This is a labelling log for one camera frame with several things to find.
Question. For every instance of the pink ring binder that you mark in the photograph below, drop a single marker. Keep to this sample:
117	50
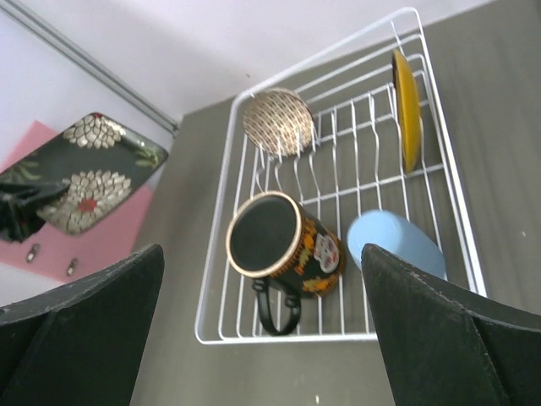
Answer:
62	257

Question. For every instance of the white wire dish rack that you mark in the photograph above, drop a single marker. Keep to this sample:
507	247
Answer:
353	164

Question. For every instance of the beige patterned bowl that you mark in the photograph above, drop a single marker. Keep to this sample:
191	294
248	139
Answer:
279	121

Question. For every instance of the black floral square plate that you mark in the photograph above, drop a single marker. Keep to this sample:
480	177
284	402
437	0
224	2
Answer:
102	161

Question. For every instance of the black orange patterned mug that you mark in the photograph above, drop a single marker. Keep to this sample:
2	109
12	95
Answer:
278	244

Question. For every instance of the light blue plastic cup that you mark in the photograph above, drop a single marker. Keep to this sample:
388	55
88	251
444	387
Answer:
398	236

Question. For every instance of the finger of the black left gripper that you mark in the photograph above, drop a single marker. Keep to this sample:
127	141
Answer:
20	204

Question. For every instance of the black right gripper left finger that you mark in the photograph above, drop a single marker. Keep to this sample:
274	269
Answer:
82	343

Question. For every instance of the yellow round plate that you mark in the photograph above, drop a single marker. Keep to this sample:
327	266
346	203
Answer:
408	110

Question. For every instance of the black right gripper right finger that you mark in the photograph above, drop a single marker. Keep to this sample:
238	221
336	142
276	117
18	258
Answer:
444	345

